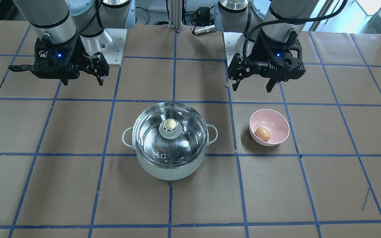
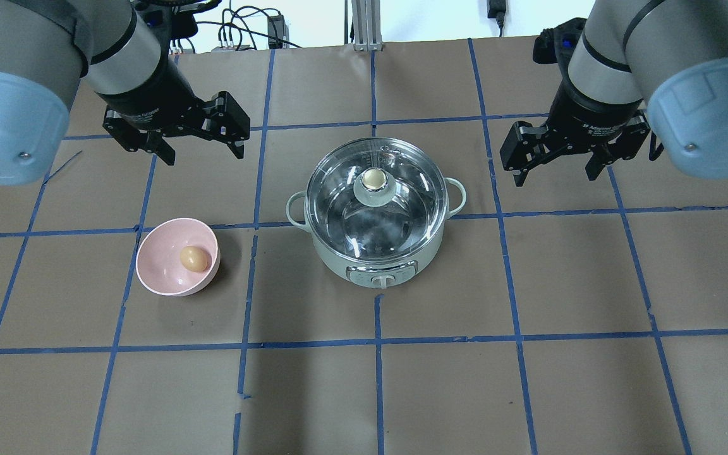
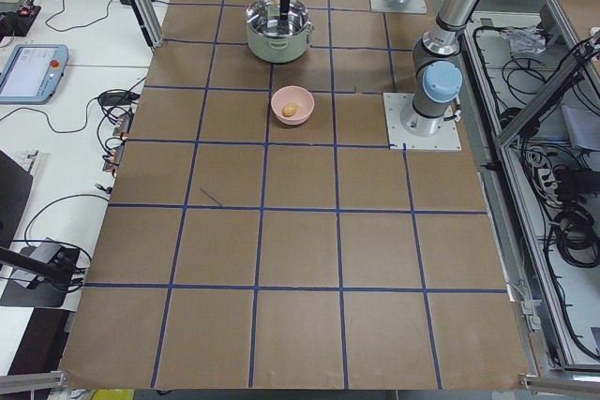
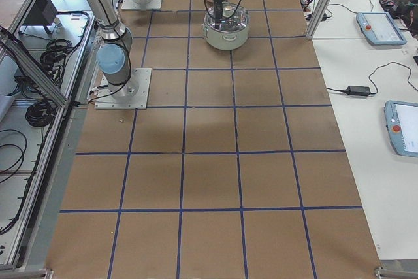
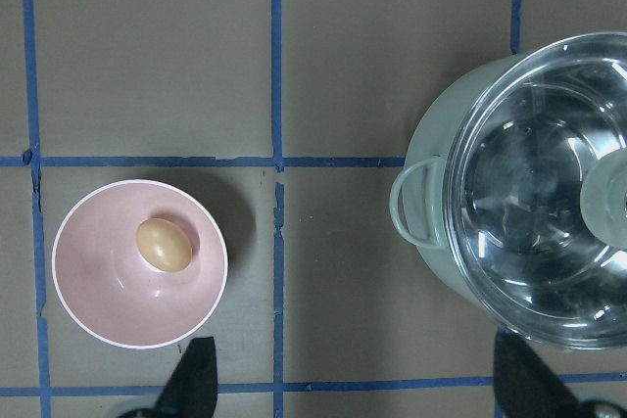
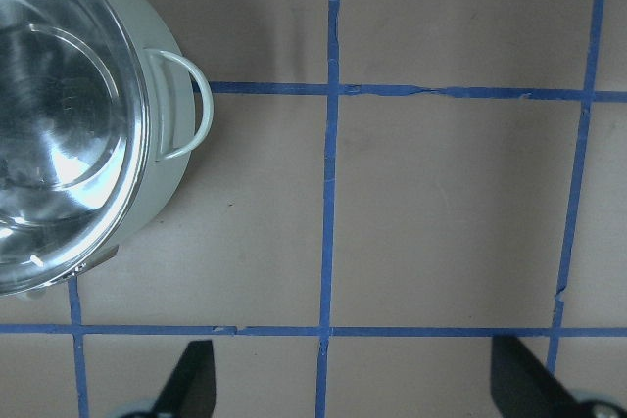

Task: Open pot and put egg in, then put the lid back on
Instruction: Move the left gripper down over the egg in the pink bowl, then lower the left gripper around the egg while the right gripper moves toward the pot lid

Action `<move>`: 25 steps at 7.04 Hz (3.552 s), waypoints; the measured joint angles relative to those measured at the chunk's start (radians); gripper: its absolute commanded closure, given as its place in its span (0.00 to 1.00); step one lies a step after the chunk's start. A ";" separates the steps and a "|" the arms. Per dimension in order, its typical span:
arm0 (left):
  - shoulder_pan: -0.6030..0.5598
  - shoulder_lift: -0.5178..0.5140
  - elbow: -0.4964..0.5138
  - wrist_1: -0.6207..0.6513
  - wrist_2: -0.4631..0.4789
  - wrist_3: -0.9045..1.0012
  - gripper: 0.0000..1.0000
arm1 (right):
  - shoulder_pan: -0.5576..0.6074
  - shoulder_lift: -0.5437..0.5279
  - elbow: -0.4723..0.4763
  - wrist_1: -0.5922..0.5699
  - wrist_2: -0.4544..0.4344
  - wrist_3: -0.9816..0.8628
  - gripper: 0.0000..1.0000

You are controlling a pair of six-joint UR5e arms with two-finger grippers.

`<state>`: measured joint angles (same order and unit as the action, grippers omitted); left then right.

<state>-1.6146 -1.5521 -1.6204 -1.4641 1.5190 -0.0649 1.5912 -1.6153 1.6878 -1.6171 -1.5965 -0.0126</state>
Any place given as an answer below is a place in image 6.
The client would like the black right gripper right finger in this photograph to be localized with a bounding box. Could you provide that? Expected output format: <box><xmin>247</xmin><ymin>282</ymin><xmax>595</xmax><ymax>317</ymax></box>
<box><xmin>490</xmin><ymin>336</ymin><xmax>581</xmax><ymax>418</ymax></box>

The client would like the glass pot lid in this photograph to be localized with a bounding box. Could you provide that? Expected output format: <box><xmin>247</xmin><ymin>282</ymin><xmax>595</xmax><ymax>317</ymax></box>
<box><xmin>1</xmin><ymin>0</ymin><xmax>148</xmax><ymax>295</ymax></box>

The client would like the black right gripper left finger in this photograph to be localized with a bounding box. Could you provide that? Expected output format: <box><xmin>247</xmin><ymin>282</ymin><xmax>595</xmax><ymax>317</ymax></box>
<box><xmin>148</xmin><ymin>340</ymin><xmax>217</xmax><ymax>418</ymax></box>

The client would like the pale green electric pot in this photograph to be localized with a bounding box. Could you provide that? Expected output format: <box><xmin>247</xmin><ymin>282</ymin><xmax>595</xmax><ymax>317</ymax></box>
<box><xmin>0</xmin><ymin>0</ymin><xmax>215</xmax><ymax>302</ymax></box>

